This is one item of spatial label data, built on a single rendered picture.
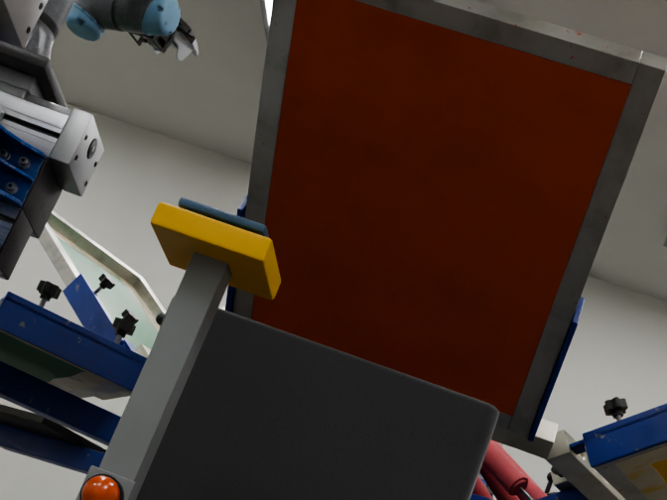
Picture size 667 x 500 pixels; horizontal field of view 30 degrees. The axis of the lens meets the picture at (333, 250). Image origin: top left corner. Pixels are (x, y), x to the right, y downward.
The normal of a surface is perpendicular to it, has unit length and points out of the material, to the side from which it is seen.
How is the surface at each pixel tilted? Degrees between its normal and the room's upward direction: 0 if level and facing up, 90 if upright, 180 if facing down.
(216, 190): 90
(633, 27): 180
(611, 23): 180
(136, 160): 90
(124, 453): 90
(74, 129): 90
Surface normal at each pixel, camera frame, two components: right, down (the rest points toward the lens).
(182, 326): -0.04, -0.36
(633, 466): 0.12, 0.80
